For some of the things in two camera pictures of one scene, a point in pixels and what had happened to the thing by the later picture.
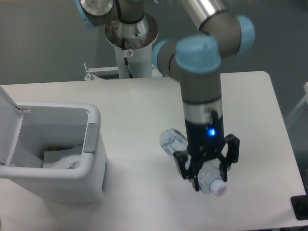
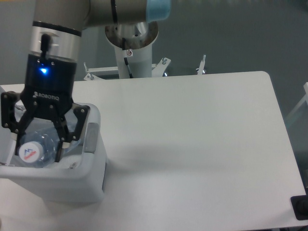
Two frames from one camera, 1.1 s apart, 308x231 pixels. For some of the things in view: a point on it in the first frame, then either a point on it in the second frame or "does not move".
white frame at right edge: (304, 99) does not move
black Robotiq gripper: (204, 140) -> (48, 84)
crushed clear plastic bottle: (209, 174) -> (39, 149)
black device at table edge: (300, 204) does not move
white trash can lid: (11, 117) does not move
